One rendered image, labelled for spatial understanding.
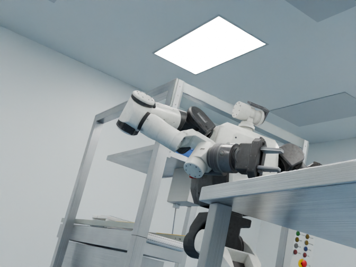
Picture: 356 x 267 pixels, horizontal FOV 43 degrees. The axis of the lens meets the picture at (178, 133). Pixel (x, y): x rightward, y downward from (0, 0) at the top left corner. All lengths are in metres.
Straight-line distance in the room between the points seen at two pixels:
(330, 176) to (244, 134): 0.96
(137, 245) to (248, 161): 1.08
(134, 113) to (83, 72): 4.52
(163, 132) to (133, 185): 4.59
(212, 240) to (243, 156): 0.36
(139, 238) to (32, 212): 3.36
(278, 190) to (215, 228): 0.26
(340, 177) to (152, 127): 0.80
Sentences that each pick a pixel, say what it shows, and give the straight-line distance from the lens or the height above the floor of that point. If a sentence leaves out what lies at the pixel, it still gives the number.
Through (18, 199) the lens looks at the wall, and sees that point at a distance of 5.46.
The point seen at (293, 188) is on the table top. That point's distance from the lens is 0.76.
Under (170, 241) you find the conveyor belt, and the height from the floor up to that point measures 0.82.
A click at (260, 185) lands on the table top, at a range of 0.85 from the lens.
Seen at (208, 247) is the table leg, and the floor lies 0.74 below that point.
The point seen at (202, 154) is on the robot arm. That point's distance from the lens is 1.35.
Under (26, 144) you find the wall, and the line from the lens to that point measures 5.52.
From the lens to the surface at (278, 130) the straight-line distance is 2.82.
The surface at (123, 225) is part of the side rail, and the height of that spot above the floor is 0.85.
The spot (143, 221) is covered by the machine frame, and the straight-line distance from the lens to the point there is 2.25.
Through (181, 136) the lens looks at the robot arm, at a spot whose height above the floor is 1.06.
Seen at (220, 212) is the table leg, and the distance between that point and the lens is 1.02.
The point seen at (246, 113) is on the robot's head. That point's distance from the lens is 1.73.
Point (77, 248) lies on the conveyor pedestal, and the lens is 3.21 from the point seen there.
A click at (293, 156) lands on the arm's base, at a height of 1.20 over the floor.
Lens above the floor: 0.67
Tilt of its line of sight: 17 degrees up
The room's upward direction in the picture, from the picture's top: 13 degrees clockwise
